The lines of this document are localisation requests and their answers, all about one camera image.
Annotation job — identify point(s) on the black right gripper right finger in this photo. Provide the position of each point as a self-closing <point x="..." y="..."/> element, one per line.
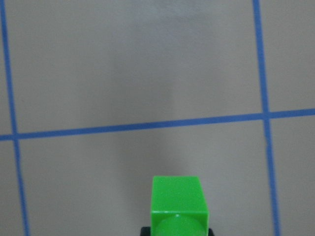
<point x="210" y="232"/>

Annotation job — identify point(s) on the green two-stud block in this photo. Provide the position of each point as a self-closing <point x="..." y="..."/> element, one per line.
<point x="178" y="207"/>

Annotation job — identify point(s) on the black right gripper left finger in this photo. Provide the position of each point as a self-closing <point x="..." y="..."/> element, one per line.
<point x="146" y="231"/>

